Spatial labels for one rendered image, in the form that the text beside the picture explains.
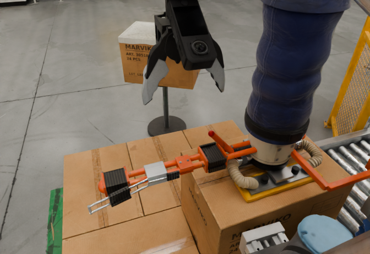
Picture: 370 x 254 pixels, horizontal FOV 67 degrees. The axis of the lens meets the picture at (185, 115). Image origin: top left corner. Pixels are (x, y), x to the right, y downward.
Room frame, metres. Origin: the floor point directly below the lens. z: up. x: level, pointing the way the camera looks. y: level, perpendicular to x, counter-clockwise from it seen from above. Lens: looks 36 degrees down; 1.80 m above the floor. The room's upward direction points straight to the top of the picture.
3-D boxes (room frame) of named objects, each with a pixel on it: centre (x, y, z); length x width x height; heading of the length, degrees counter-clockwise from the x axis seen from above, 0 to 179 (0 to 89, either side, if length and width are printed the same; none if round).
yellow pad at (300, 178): (0.73, -0.37, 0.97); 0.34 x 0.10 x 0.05; 110
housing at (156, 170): (0.66, 0.10, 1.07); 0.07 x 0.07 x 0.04; 20
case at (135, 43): (2.23, 0.19, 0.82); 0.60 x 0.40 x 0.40; 78
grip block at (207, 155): (0.73, -0.10, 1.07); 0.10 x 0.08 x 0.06; 20
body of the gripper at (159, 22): (0.46, 0.01, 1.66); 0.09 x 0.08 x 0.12; 17
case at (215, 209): (0.82, -0.33, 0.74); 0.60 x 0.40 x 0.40; 110
